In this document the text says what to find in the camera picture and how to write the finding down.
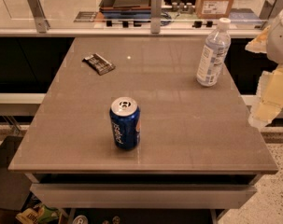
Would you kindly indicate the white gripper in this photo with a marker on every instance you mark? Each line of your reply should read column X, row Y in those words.
column 280, row 39

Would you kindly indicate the black RXBAR chocolate bar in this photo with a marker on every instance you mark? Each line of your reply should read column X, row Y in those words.
column 99, row 64

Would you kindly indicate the clear plastic water bottle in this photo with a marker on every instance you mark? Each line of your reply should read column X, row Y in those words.
column 214, row 53

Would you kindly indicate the cardboard box with label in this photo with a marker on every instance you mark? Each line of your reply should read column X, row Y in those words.
column 213, row 9

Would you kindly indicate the grey table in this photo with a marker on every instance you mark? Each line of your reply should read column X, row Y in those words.
column 197, row 157

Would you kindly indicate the blue Pepsi soda can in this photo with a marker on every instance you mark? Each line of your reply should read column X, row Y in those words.
column 125, row 121

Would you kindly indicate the silver can under table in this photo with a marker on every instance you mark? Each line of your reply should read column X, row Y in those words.
column 80, row 220

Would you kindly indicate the green snack bag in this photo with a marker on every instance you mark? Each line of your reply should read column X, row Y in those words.
column 39, row 214

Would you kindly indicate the middle metal bracket post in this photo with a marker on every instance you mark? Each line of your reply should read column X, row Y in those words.
column 155, row 21

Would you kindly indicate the left metal bracket post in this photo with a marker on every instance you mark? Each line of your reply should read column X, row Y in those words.
column 41, row 23

